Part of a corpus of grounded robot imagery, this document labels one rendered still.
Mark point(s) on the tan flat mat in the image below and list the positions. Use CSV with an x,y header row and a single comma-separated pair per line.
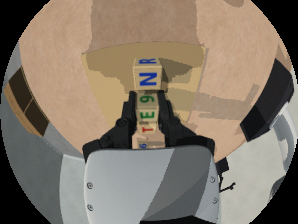
x,y
110,74

